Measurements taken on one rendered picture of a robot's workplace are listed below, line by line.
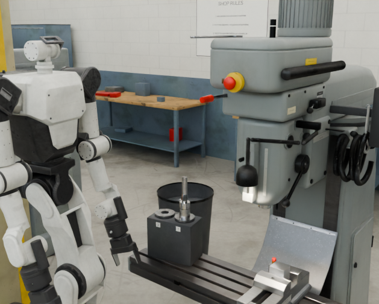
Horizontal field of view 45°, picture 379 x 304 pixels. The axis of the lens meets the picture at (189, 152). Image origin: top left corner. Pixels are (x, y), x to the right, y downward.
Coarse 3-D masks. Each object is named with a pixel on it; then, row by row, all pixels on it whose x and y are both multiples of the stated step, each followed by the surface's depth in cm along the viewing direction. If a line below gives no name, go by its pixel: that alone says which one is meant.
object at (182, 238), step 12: (156, 216) 202; (168, 216) 200; (192, 216) 200; (156, 228) 200; (168, 228) 197; (180, 228) 194; (192, 228) 194; (156, 240) 202; (168, 240) 199; (180, 240) 196; (192, 240) 195; (156, 252) 204; (168, 252) 200; (180, 252) 197; (192, 252) 197; (192, 264) 198
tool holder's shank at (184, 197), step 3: (183, 177) 194; (186, 177) 194; (183, 180) 194; (186, 180) 194; (183, 183) 194; (186, 183) 194; (183, 186) 194; (186, 186) 195; (183, 189) 195; (186, 189) 195; (183, 192) 195; (186, 192) 195; (183, 195) 195; (186, 195) 196; (183, 198) 196; (186, 198) 196; (183, 201) 196; (186, 201) 197
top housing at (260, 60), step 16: (224, 48) 140; (240, 48) 137; (256, 48) 134; (272, 48) 132; (288, 48) 136; (304, 48) 145; (320, 48) 155; (224, 64) 141; (240, 64) 138; (256, 64) 135; (272, 64) 133; (288, 64) 137; (304, 64) 146; (256, 80) 136; (272, 80) 135; (288, 80) 139; (304, 80) 148; (320, 80) 159
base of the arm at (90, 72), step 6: (90, 66) 176; (84, 72) 174; (90, 72) 175; (96, 72) 178; (84, 78) 173; (90, 78) 176; (96, 78) 179; (84, 84) 173; (90, 84) 176; (96, 84) 179; (84, 90) 174; (90, 90) 176; (96, 90) 179; (84, 96) 177; (90, 96) 177
